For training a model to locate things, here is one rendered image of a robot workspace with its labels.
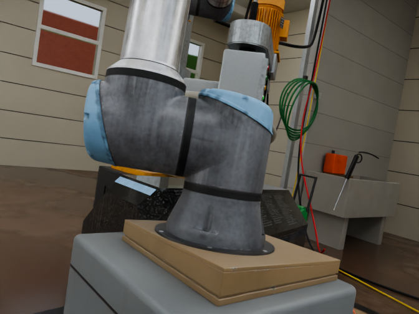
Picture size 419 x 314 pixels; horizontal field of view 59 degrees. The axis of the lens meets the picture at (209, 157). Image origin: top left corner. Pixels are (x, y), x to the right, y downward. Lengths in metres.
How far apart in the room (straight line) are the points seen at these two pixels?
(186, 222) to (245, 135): 0.18
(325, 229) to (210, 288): 4.34
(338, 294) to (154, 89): 0.47
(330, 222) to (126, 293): 4.32
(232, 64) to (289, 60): 6.41
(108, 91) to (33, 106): 7.08
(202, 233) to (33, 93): 7.21
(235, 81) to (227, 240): 1.42
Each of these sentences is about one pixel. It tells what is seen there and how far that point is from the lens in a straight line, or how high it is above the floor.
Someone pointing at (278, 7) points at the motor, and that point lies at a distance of 2.80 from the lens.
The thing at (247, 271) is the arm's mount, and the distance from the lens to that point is 0.57.
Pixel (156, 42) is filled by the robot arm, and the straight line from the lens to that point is 0.69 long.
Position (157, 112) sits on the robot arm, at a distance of 0.64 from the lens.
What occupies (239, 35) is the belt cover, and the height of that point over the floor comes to 1.61.
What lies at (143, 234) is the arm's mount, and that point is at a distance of 0.71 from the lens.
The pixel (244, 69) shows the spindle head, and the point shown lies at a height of 1.45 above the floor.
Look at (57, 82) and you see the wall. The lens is 7.86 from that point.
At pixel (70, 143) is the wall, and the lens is 7.98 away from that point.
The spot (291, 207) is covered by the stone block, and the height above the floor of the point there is 0.74.
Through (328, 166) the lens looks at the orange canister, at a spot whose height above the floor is 0.95.
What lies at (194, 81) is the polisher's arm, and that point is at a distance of 2.72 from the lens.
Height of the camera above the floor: 1.08
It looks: 3 degrees down
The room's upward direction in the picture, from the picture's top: 9 degrees clockwise
